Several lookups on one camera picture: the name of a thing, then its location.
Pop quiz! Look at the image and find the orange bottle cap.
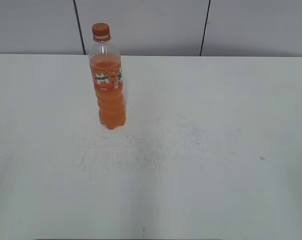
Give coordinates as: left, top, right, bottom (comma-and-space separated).
92, 22, 110, 37

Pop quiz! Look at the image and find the orange soda plastic bottle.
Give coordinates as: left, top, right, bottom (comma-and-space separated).
89, 34, 126, 130

